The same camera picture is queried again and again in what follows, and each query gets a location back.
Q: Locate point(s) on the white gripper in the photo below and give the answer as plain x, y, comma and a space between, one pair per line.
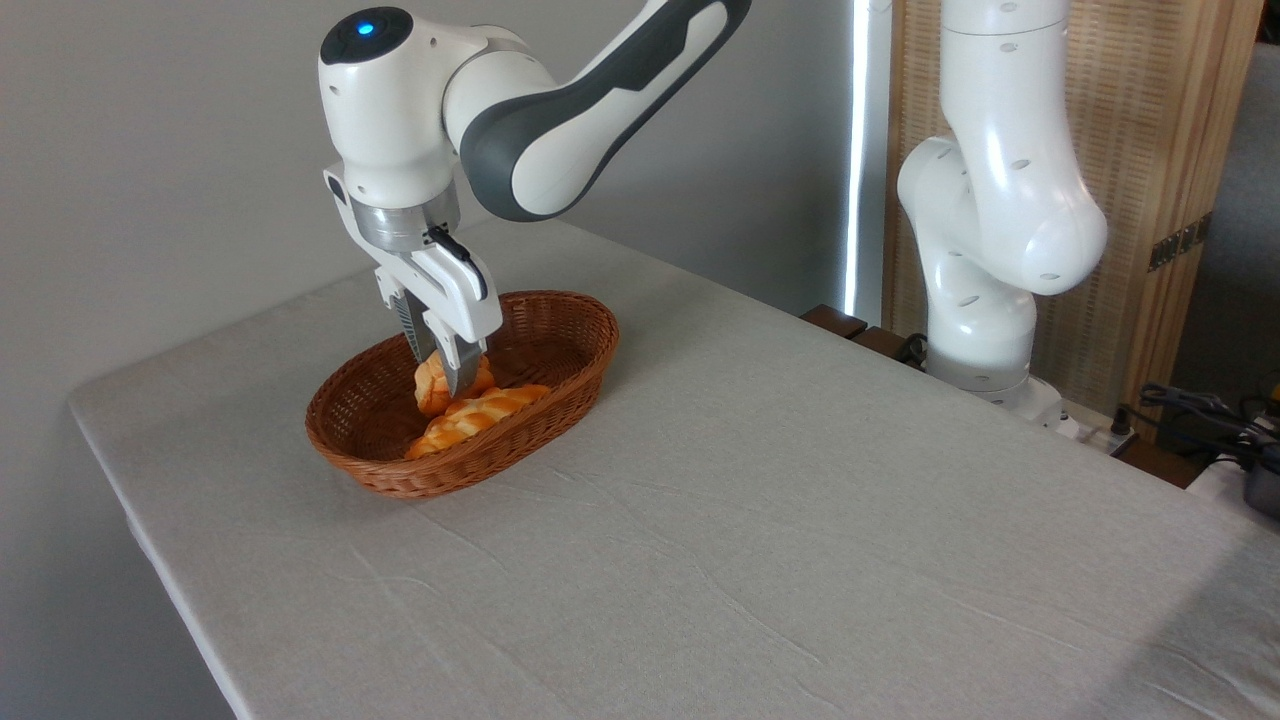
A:
455, 290

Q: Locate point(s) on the round golden bread roll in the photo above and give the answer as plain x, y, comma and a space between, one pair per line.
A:
432, 385

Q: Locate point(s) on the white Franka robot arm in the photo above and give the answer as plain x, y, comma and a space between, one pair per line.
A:
1000, 200

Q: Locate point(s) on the braided golden bread loaf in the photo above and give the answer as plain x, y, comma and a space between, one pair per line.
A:
470, 418

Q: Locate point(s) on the brown oval wicker basket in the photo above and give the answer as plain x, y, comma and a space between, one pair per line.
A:
385, 472

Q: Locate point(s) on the grey tablecloth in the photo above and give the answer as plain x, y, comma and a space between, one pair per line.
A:
760, 540

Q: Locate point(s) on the dark brown wooden block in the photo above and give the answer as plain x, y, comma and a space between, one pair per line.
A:
880, 343
833, 321

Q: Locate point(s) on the wooden slatted folding screen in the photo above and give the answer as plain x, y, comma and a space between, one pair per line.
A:
1150, 120

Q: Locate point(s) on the black metal screen hinge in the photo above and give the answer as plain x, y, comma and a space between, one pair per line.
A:
1180, 241

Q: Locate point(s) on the dark grey round pot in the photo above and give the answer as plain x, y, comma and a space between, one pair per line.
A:
1264, 490

